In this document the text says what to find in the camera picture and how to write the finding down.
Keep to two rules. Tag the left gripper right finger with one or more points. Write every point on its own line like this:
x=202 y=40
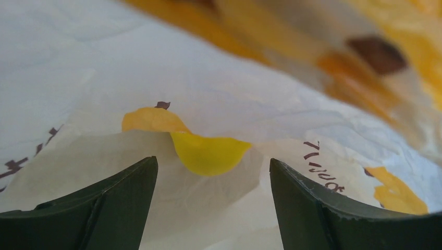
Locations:
x=311 y=216

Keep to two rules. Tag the yellow fake fruit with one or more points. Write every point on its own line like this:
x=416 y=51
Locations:
x=208 y=156

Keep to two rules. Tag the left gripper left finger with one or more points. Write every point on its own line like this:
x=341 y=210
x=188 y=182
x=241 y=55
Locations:
x=110 y=214

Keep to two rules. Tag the orange translucent plastic bag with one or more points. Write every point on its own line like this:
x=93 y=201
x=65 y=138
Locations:
x=346 y=93

